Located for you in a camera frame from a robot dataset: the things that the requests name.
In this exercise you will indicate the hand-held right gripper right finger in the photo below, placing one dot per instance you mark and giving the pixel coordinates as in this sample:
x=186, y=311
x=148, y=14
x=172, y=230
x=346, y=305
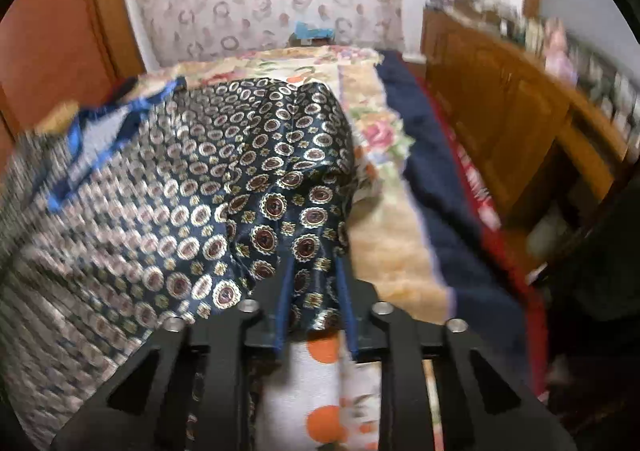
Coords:
x=349, y=321

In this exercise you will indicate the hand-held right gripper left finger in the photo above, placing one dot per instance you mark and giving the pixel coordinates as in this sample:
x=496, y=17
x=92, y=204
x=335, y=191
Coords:
x=283, y=311

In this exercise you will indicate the navy medallion print cloth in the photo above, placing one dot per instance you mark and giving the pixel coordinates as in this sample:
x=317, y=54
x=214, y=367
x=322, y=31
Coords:
x=200, y=211

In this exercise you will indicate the orange fruit print bed sheet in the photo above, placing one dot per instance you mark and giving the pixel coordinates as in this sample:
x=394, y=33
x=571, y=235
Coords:
x=310, y=381

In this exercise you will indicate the beige floral blanket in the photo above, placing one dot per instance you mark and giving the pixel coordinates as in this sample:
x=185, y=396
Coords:
x=395, y=231

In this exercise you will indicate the navy blue blanket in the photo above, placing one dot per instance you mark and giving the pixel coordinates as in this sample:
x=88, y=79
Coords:
x=450, y=171

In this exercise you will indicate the wooden cabinet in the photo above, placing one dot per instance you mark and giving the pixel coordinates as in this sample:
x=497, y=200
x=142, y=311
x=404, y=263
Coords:
x=500, y=106

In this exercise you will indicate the blue box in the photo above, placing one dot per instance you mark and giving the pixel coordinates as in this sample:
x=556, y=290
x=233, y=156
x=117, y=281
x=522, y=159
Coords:
x=312, y=31

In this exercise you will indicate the clutter of bottles and papers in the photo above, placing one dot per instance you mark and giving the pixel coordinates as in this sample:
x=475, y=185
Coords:
x=600, y=76

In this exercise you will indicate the brown wooden wardrobe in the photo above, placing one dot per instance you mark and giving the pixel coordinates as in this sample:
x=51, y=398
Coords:
x=50, y=46

